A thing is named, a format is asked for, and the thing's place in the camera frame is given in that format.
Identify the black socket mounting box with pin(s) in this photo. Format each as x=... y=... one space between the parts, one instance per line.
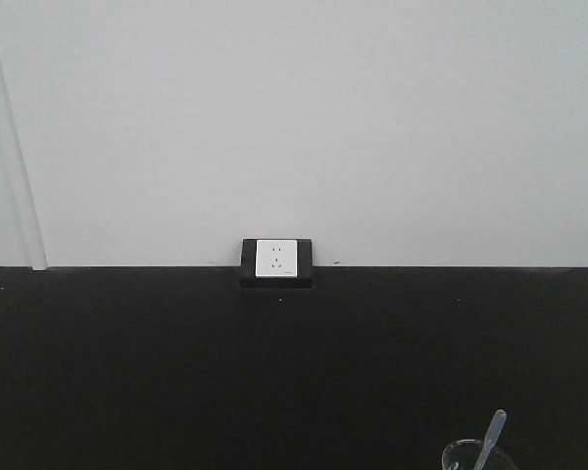
x=304 y=279

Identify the clear glass beaker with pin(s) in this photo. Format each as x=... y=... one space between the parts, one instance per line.
x=463 y=454

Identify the white wall power socket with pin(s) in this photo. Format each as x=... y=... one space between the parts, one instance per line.
x=276 y=258

